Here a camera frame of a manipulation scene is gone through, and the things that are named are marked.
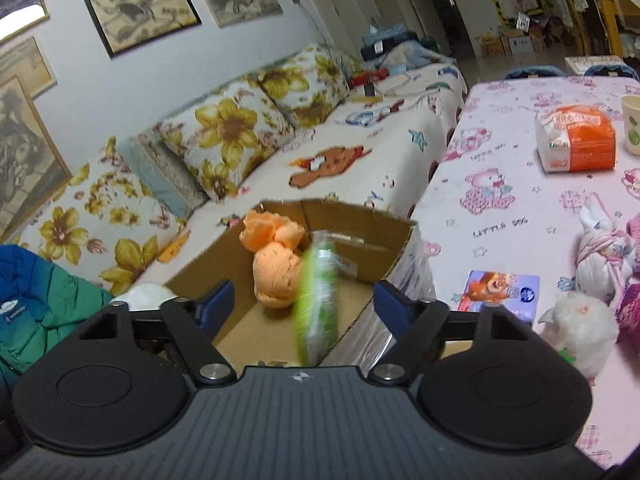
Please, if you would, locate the white patterned sock bundle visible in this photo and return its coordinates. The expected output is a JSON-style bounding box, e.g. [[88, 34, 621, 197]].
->
[[575, 193, 634, 309]]

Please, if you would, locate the orange white tissue pack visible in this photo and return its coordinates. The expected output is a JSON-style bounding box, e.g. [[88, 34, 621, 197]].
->
[[535, 104, 617, 174]]

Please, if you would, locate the magenta knitted cloth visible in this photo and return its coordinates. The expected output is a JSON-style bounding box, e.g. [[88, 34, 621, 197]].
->
[[616, 283, 640, 347]]

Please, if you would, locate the white fluffy plush toy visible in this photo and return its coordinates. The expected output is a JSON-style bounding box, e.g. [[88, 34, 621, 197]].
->
[[538, 292, 620, 380]]

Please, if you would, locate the green scrubbing cloth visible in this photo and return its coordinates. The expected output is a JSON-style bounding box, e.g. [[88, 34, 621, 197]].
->
[[293, 231, 338, 366]]

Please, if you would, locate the sofa with cartoon cover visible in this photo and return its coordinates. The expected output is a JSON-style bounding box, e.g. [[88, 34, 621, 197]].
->
[[116, 63, 468, 284]]

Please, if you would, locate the orange knitted cloth ball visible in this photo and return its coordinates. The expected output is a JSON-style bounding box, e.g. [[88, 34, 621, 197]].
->
[[240, 210, 306, 309]]

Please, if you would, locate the framed bird picture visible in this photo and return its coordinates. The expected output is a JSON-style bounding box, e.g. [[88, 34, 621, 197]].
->
[[84, 0, 202, 58]]

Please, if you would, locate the blue green puffer jacket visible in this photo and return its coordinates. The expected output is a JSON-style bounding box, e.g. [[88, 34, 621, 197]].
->
[[0, 245, 113, 404]]

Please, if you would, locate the white paper cup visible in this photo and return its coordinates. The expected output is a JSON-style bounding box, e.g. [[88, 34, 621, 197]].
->
[[622, 96, 640, 156]]

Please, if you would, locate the floral sofa cushion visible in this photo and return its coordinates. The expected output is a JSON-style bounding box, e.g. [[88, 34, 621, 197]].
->
[[152, 77, 295, 203], [12, 136, 186, 296], [257, 44, 355, 129]]

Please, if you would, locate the pink fuzzy cloth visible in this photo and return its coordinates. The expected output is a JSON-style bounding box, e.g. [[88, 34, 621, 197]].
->
[[626, 214, 640, 274]]

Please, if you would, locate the blue pocket tissue pack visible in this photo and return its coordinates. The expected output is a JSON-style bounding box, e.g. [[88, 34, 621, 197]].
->
[[458, 270, 540, 325]]

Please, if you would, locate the pink cartoon tablecloth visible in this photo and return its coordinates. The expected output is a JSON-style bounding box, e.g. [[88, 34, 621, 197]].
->
[[413, 76, 639, 468]]

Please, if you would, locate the cardboard box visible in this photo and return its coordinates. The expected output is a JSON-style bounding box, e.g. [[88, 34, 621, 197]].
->
[[167, 200, 435, 370]]

